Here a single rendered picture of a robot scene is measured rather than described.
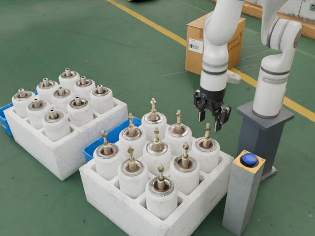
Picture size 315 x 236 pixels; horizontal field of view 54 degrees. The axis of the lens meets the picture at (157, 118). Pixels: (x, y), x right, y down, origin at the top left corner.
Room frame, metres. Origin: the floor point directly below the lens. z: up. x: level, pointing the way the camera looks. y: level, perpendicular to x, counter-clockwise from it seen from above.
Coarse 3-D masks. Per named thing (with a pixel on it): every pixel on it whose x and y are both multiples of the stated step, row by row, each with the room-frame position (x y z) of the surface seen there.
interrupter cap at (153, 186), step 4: (164, 176) 0.63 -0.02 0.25; (152, 180) 0.62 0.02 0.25; (156, 180) 0.62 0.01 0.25; (168, 180) 0.62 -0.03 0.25; (152, 184) 0.60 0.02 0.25; (156, 184) 0.61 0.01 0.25; (168, 184) 0.60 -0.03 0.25; (172, 184) 0.60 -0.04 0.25; (152, 188) 0.59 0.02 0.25; (156, 188) 0.59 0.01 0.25; (164, 188) 0.59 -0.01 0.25; (168, 188) 0.59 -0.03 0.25; (172, 188) 0.59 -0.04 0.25; (152, 192) 0.57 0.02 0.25; (156, 192) 0.57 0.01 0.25; (160, 192) 0.57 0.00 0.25; (164, 192) 0.57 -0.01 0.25; (168, 192) 0.57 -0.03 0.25; (160, 196) 0.56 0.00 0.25
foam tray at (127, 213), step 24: (216, 168) 0.73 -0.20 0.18; (96, 192) 0.70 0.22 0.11; (120, 192) 0.64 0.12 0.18; (144, 192) 0.63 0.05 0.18; (192, 192) 0.63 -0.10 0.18; (216, 192) 0.70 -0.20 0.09; (120, 216) 0.62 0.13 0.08; (144, 216) 0.55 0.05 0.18; (168, 216) 0.55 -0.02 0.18; (192, 216) 0.59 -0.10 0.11
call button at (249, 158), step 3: (246, 153) 0.64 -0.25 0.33; (249, 153) 0.64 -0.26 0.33; (243, 156) 0.63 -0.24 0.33; (246, 156) 0.63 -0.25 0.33; (249, 156) 0.63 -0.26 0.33; (252, 156) 0.63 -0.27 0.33; (255, 156) 0.63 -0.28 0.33; (243, 159) 0.62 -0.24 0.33; (246, 159) 0.62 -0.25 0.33; (249, 159) 0.62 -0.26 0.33; (252, 159) 0.62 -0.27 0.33; (255, 159) 0.62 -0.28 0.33; (246, 162) 0.61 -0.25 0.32; (249, 162) 0.61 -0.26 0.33; (252, 162) 0.61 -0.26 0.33; (255, 162) 0.61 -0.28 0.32
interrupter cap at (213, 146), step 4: (196, 140) 0.79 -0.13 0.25; (200, 140) 0.79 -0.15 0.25; (212, 140) 0.79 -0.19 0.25; (196, 144) 0.77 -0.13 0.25; (200, 144) 0.77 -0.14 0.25; (212, 144) 0.77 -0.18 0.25; (216, 144) 0.77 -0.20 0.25; (200, 148) 0.75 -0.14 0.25; (204, 148) 0.75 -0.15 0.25; (208, 148) 0.75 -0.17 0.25; (212, 148) 0.75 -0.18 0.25; (216, 148) 0.75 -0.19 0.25; (208, 152) 0.74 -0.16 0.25
